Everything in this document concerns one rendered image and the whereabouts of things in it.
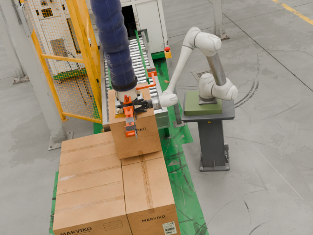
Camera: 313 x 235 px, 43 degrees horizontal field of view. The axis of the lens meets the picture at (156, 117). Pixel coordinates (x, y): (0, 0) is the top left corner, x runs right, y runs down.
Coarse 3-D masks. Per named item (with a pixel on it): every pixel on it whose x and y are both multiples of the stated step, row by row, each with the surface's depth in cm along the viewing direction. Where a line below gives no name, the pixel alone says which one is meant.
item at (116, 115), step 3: (114, 99) 373; (117, 99) 366; (114, 102) 369; (114, 105) 364; (114, 108) 360; (120, 108) 355; (114, 111) 355; (114, 114) 351; (117, 114) 350; (120, 114) 349; (123, 114) 349
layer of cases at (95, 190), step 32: (64, 160) 390; (96, 160) 382; (128, 160) 374; (160, 160) 367; (64, 192) 353; (96, 192) 346; (128, 192) 340; (160, 192) 334; (64, 224) 322; (96, 224) 322; (128, 224) 327; (160, 224) 332
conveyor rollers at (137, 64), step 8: (128, 40) 607; (136, 40) 607; (136, 48) 577; (144, 48) 577; (104, 56) 576; (136, 56) 555; (144, 56) 554; (136, 64) 539; (136, 72) 517; (144, 72) 517; (144, 80) 496; (152, 80) 495; (152, 88) 480; (152, 96) 465
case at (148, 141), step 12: (144, 84) 390; (108, 96) 384; (144, 96) 372; (120, 120) 345; (144, 120) 346; (120, 132) 350; (144, 132) 353; (156, 132) 354; (120, 144) 356; (132, 144) 358; (144, 144) 359; (156, 144) 361; (120, 156) 364; (132, 156) 365
